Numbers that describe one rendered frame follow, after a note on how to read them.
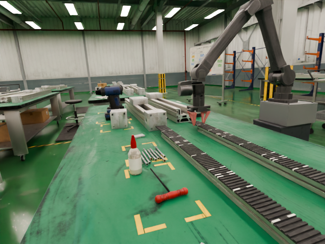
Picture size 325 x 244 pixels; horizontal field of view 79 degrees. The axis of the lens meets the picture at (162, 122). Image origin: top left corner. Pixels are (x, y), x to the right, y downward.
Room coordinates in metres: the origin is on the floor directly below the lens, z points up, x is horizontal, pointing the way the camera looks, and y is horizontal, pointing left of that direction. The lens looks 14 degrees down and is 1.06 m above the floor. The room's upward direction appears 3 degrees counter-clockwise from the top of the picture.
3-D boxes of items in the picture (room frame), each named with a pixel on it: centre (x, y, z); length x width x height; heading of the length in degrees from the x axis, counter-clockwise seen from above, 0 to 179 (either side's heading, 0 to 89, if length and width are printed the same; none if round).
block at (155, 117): (1.04, 0.03, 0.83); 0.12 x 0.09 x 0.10; 107
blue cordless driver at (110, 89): (1.33, 0.36, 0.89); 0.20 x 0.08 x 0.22; 108
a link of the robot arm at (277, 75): (1.05, -0.64, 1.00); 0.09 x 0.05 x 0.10; 101
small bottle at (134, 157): (0.54, 0.09, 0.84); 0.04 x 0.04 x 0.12
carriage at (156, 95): (1.75, 0.06, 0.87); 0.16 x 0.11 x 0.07; 17
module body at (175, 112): (1.52, -0.01, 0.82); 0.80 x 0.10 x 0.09; 17
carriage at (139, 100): (1.46, 0.17, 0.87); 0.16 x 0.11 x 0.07; 17
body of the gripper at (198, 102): (0.97, -0.18, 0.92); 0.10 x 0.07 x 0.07; 107
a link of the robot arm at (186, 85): (0.95, -0.14, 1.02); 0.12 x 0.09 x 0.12; 101
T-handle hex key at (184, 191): (0.47, 0.01, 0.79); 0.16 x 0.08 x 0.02; 22
